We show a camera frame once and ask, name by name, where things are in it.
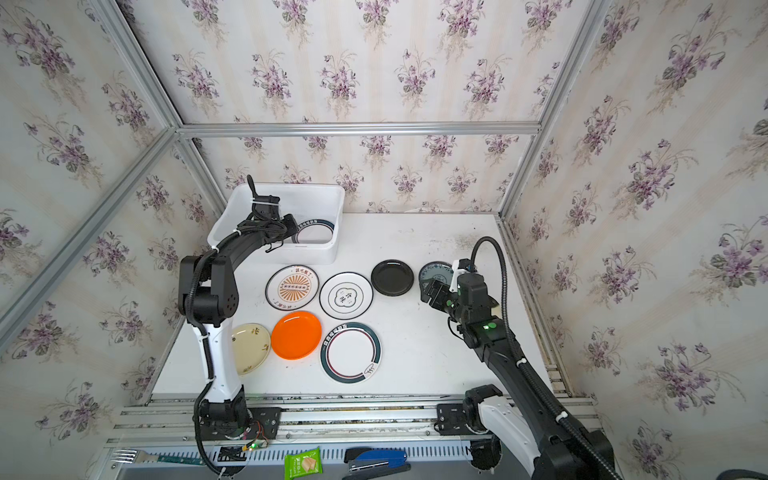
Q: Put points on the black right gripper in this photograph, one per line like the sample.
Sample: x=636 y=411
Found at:
x=435 y=294

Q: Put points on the metal fork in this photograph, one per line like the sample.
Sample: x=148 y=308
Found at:
x=130 y=456

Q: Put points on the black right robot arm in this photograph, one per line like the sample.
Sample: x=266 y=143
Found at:
x=521 y=412

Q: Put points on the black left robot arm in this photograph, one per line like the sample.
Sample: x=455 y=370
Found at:
x=208 y=298

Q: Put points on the white plate black flower outline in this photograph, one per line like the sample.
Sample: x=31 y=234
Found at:
x=346 y=296

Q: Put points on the white plate orange fan centre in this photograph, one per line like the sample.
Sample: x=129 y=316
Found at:
x=292 y=287

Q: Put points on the cream plate small flowers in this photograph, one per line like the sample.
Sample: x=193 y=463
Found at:
x=251 y=343

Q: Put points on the aluminium frame post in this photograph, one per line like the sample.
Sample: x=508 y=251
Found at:
x=139 y=67
x=575 y=58

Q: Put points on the black round plate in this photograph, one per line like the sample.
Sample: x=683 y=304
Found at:
x=392 y=278

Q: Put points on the aluminium rail base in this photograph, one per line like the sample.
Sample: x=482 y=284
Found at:
x=430 y=428

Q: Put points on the green snack packet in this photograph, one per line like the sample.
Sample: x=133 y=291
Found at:
x=303 y=464

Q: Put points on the blue black stapler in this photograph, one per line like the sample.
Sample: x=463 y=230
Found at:
x=370 y=463

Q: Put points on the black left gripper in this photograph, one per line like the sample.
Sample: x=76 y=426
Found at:
x=287 y=225

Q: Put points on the green circuit board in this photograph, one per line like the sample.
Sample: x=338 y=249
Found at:
x=180 y=460

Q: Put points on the orange plastic plate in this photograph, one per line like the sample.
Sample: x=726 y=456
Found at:
x=296 y=335

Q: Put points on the blue floral green plate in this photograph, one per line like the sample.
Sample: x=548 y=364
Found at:
x=436 y=270

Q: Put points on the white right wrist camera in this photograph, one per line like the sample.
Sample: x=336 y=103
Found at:
x=460 y=267

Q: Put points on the aluminium frame post left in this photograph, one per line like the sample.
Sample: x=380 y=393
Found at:
x=139 y=67

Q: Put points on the aluminium frame post right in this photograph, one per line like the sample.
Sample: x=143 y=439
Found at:
x=575 y=58

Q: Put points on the aluminium frame top bar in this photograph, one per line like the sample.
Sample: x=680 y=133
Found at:
x=337 y=129

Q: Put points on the green rimmed white plate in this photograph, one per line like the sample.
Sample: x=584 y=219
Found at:
x=351 y=353
x=314 y=231

